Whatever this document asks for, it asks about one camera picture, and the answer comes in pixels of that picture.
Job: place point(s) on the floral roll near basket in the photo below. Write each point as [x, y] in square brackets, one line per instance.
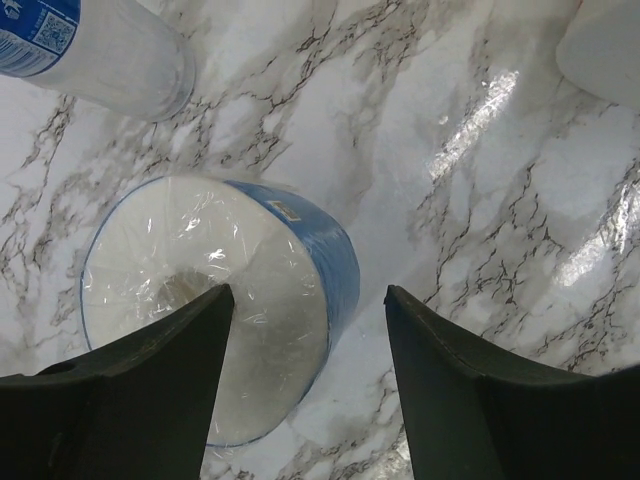
[599, 52]

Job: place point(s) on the clear water bottle blue label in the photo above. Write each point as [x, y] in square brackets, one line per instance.
[116, 54]

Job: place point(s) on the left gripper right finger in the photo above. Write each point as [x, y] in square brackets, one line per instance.
[473, 410]

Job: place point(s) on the blue roll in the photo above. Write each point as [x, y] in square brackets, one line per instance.
[274, 277]

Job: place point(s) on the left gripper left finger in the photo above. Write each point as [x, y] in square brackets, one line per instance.
[136, 408]

